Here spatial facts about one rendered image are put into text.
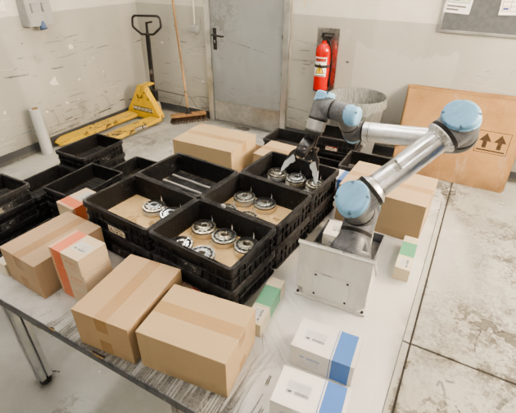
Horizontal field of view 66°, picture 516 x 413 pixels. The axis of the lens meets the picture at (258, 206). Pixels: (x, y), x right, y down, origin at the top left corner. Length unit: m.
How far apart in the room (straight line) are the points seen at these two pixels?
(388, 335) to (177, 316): 0.73
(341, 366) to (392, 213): 0.85
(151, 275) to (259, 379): 0.51
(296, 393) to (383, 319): 0.50
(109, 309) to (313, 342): 0.65
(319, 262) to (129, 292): 0.66
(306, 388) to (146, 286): 0.62
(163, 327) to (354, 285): 0.66
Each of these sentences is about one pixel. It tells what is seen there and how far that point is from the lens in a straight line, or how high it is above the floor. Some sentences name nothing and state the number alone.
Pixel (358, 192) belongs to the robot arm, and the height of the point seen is 1.17.
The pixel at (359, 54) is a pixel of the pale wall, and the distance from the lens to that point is 4.35.
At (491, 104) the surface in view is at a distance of 4.13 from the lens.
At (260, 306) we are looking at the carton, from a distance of 1.44.
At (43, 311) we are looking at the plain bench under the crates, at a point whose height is 0.70.
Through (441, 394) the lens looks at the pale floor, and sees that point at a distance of 2.33.
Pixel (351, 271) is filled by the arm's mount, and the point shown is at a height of 0.89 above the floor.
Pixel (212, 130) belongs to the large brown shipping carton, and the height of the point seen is 0.90.
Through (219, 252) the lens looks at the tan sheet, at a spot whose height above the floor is 0.83.
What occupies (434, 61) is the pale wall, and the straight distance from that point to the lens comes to 4.23.
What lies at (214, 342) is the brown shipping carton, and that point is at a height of 0.86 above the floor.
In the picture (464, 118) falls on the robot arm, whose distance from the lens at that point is 1.40.
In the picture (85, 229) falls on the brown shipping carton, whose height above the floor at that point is 0.86.
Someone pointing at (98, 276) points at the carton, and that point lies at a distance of 1.58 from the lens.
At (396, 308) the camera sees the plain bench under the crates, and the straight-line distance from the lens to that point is 1.61.
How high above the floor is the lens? 1.81
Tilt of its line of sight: 32 degrees down
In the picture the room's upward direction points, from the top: 1 degrees clockwise
